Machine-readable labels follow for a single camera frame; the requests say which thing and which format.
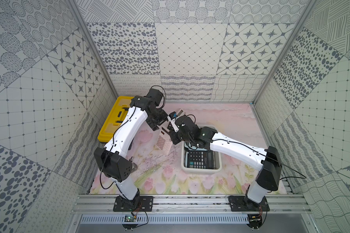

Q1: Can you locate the yellow black toolbox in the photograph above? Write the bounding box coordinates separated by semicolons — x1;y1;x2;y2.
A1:
98;96;133;143

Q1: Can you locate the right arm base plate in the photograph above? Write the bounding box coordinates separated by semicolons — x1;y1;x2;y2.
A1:
228;195;270;212

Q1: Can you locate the aluminium rail frame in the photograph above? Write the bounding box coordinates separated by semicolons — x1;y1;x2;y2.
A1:
71;195;311;226

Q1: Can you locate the pink calculator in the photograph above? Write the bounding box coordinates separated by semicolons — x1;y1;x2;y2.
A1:
176;110;183;117
156;127;173;154

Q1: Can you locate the white plastic storage box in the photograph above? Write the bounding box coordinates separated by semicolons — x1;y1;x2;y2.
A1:
181;141;222;174

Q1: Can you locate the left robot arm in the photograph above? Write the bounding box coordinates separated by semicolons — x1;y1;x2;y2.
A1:
94;85;167;202

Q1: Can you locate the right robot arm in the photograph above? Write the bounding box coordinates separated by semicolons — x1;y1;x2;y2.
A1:
168;112;282;204

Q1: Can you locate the black calculator back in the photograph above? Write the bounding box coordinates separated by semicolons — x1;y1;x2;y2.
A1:
184;150;215;170

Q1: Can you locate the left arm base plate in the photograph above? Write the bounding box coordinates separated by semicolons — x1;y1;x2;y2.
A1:
113;195;154;212

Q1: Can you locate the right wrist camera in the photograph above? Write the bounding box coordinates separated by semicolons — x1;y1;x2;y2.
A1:
167;112;179;133

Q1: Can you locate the small blue calculator back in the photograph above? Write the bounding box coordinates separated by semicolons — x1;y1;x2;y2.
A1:
184;142;207;151

